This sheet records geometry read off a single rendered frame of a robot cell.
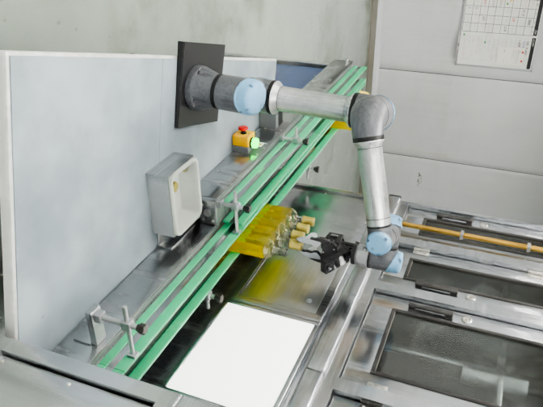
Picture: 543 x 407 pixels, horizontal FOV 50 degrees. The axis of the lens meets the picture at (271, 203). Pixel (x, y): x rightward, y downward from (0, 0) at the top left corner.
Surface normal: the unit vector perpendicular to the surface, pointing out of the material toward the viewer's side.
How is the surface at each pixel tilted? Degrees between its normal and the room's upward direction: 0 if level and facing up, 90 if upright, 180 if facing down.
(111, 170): 0
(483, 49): 90
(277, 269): 90
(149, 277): 90
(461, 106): 90
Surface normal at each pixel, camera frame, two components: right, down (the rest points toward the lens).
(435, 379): -0.02, -0.87
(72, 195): 0.93, 0.18
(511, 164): -0.38, 0.47
